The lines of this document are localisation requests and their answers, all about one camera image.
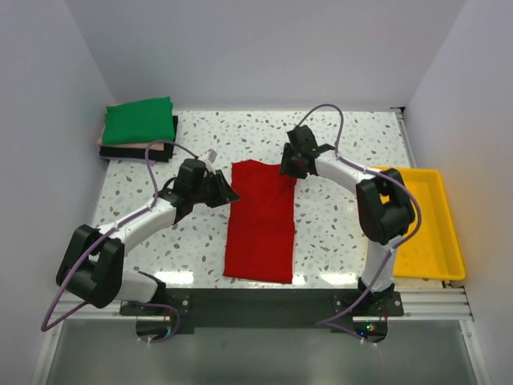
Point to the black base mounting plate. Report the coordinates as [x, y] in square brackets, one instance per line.
[241, 308]

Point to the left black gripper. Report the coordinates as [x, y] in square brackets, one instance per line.
[224, 193]

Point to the aluminium frame rail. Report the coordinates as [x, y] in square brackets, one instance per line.
[401, 338]

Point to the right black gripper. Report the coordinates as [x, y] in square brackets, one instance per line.
[285, 167]

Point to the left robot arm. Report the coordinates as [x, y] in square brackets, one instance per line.
[92, 267]

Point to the green folded t shirt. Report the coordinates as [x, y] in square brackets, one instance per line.
[157, 106]

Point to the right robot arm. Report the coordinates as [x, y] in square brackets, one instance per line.
[384, 205]

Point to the yellow plastic tray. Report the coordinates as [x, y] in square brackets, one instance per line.
[434, 252]

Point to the pink folded t shirt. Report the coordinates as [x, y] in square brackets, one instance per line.
[157, 147]

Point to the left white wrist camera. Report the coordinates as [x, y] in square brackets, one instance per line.
[208, 157]

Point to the red t shirt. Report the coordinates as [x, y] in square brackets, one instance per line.
[261, 227]

